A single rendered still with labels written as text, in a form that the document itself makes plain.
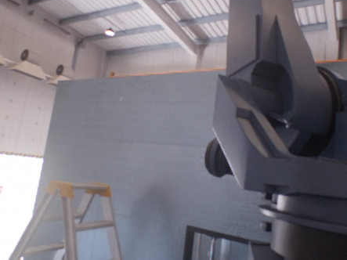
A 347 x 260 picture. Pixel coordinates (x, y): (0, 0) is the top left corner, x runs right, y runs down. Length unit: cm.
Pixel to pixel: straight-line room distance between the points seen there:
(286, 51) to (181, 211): 148
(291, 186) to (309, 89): 32
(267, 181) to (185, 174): 148
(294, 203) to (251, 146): 20
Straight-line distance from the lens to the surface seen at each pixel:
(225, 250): 577
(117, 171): 247
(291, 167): 65
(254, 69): 91
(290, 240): 82
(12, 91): 1229
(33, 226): 205
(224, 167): 129
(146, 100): 240
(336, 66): 199
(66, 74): 1271
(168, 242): 220
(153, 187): 225
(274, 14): 100
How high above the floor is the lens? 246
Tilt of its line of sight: 9 degrees up
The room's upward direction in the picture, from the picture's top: 7 degrees clockwise
